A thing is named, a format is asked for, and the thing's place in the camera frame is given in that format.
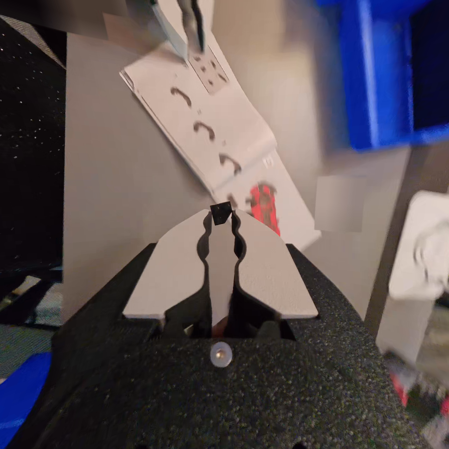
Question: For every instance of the white tabletop stand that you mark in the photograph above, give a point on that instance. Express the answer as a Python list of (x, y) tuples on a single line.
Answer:
[(421, 245)]

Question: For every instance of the black wedge lego plate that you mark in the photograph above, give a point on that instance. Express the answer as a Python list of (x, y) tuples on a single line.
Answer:
[(221, 213)]

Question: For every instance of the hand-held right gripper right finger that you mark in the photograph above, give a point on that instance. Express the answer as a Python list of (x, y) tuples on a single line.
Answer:
[(273, 277)]

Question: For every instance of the lego instruction booklet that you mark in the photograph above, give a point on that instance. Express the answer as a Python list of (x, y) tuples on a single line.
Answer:
[(217, 115)]

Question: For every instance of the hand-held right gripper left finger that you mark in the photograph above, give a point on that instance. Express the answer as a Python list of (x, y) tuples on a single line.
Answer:
[(172, 277)]

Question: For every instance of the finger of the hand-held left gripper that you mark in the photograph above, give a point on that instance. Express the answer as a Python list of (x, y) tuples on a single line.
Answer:
[(172, 21), (207, 14)]

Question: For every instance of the lego set cardboard box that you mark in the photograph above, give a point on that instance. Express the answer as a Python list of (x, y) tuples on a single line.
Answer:
[(421, 403)]

